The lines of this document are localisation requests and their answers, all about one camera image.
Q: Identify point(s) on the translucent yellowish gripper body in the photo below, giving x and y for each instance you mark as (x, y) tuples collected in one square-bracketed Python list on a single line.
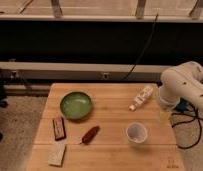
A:
[(164, 114)]

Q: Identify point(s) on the white ceramic cup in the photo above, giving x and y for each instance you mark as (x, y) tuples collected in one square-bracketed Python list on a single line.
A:
[(136, 133)]

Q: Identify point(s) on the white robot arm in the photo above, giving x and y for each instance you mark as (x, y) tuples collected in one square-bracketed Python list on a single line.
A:
[(180, 82)]

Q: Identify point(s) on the green ceramic bowl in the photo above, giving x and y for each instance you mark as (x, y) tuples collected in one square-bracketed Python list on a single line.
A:
[(76, 105)]

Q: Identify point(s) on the blue box on floor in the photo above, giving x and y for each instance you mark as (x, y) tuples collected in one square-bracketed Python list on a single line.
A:
[(181, 106)]

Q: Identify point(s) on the white tube with label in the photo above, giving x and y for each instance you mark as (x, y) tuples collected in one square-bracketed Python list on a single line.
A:
[(141, 97)]

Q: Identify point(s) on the brown chocolate bar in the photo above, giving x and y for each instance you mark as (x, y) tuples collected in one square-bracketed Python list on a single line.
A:
[(59, 128)]

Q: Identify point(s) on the white rectangular sponge block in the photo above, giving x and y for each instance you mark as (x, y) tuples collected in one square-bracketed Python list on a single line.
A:
[(57, 154)]

